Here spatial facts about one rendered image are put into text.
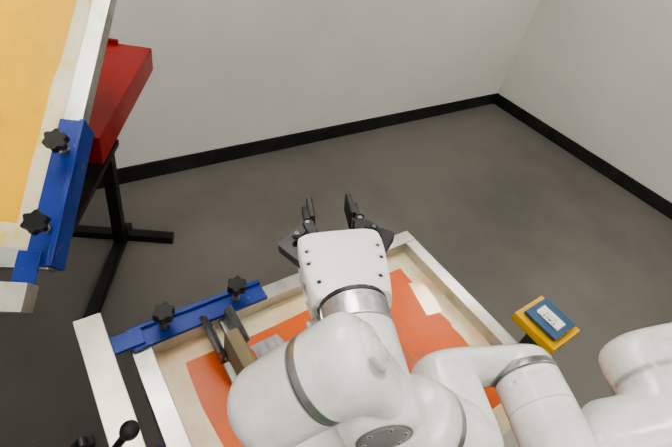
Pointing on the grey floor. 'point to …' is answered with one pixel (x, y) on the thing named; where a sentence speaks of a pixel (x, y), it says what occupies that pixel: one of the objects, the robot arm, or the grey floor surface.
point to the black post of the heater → (121, 232)
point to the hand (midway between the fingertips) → (330, 212)
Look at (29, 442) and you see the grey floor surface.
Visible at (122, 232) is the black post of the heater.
